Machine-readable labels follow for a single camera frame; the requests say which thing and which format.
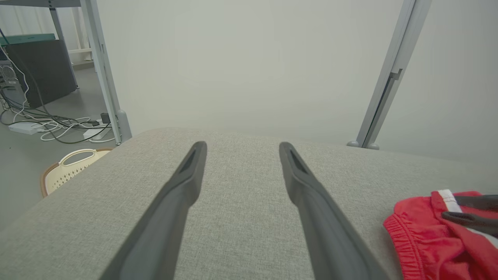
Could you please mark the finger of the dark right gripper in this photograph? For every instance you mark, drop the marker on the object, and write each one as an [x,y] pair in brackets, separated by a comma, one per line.
[478,203]
[478,223]

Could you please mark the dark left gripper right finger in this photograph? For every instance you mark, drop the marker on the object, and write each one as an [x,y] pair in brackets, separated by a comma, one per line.
[330,241]

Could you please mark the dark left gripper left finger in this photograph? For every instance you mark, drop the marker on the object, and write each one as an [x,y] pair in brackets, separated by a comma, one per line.
[163,233]

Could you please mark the red jersey pile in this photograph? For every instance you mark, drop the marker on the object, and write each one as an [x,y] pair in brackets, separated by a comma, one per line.
[428,249]

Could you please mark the cream perforated laundry basket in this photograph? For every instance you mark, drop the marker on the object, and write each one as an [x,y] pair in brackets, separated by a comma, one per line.
[70,171]

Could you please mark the white power strip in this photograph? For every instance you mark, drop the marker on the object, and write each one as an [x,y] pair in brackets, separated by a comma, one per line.
[23,128]
[93,133]

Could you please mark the black power adapter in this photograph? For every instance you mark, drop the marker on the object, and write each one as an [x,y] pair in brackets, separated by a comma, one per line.
[105,118]

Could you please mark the dark computer cabinet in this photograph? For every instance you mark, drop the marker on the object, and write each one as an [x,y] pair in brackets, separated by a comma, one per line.
[42,74]

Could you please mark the grey computer tower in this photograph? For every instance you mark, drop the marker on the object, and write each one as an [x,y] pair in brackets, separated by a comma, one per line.
[7,77]

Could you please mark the teal flat board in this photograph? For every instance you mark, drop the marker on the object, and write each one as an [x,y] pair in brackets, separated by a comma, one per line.
[27,39]

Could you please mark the grey double partition post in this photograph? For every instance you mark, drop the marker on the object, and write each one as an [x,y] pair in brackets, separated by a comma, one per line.
[397,58]

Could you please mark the grey single partition post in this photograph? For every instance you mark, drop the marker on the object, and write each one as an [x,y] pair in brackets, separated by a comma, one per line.
[100,58]

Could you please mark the white shelf frame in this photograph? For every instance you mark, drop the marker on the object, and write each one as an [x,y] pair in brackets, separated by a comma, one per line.
[81,50]

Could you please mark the grey metal frame leg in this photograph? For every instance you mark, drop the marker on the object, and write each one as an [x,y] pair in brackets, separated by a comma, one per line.
[54,19]

